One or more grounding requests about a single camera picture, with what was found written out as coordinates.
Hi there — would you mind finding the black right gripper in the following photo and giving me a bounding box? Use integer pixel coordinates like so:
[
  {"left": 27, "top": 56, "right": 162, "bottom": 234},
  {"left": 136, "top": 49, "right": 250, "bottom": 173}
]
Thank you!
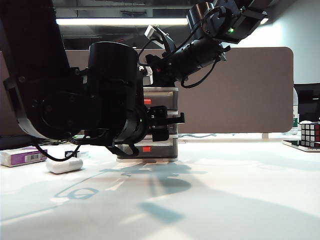
[{"left": 145, "top": 53, "right": 180, "bottom": 88}]

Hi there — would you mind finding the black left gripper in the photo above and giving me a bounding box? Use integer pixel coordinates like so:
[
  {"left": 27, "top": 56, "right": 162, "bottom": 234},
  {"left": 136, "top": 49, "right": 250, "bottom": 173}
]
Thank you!
[{"left": 147, "top": 105, "right": 186, "bottom": 143}]

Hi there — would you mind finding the white plastic drawer cabinet frame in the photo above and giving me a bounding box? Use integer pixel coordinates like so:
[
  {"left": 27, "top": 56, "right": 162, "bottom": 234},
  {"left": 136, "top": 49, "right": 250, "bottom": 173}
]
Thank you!
[{"left": 116, "top": 86, "right": 180, "bottom": 164}]

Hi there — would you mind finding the smoky drawer with red handle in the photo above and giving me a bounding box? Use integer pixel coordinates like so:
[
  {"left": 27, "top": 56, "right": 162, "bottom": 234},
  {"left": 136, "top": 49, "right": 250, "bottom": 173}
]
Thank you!
[
  {"left": 165, "top": 111, "right": 179, "bottom": 138},
  {"left": 117, "top": 139, "right": 179, "bottom": 159},
  {"left": 142, "top": 91, "right": 179, "bottom": 111}
]

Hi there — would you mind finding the white earphone case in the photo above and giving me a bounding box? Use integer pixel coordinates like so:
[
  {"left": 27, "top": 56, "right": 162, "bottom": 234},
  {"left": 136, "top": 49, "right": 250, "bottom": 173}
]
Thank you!
[{"left": 45, "top": 157, "right": 84, "bottom": 175}]

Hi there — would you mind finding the brown desk partition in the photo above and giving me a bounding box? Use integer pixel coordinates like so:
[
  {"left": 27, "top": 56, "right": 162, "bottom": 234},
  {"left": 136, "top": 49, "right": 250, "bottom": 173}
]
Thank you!
[{"left": 0, "top": 46, "right": 294, "bottom": 135}]

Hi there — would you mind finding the long ceiling light strip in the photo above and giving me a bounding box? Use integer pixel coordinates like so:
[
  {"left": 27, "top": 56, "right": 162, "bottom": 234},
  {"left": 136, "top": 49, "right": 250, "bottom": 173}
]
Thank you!
[{"left": 55, "top": 17, "right": 270, "bottom": 26}]

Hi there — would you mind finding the small black and clear clip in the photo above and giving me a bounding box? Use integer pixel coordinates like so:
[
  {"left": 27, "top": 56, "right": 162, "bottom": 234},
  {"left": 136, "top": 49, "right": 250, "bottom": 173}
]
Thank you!
[{"left": 64, "top": 150, "right": 90, "bottom": 159}]

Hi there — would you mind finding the white flat tray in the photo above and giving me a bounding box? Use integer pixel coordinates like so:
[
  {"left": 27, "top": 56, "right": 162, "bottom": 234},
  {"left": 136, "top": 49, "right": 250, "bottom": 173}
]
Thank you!
[{"left": 281, "top": 140, "right": 320, "bottom": 153}]

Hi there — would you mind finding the black monitor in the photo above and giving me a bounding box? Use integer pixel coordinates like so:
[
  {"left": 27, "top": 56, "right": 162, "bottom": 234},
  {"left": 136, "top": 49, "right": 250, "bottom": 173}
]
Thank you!
[{"left": 292, "top": 84, "right": 320, "bottom": 123}]

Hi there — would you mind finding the black Rubik's cube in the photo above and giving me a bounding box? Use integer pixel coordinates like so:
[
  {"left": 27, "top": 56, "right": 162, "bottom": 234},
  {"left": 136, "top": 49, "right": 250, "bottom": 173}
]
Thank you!
[{"left": 299, "top": 121, "right": 320, "bottom": 149}]

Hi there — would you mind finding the purple and white box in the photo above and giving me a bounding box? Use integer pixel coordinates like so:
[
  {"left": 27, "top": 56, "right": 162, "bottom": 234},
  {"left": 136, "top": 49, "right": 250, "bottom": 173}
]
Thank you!
[{"left": 0, "top": 147, "right": 48, "bottom": 168}]

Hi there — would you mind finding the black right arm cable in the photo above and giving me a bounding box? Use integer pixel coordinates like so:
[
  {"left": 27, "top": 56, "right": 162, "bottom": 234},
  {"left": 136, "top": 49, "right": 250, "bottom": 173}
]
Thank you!
[
  {"left": 137, "top": 37, "right": 157, "bottom": 62},
  {"left": 181, "top": 59, "right": 219, "bottom": 89}
]

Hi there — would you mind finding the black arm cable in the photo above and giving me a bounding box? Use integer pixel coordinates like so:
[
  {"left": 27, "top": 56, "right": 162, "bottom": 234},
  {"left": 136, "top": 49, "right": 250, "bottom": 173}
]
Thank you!
[
  {"left": 137, "top": 37, "right": 157, "bottom": 62},
  {"left": 181, "top": 59, "right": 219, "bottom": 89},
  {"left": 31, "top": 134, "right": 81, "bottom": 162}
]

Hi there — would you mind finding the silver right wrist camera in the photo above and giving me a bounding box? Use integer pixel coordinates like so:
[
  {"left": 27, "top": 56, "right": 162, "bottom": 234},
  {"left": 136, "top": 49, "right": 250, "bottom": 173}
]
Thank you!
[{"left": 144, "top": 24, "right": 176, "bottom": 55}]

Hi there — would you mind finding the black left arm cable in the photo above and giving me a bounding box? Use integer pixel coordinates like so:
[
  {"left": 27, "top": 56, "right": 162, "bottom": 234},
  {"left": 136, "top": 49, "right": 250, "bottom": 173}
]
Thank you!
[{"left": 31, "top": 134, "right": 81, "bottom": 162}]

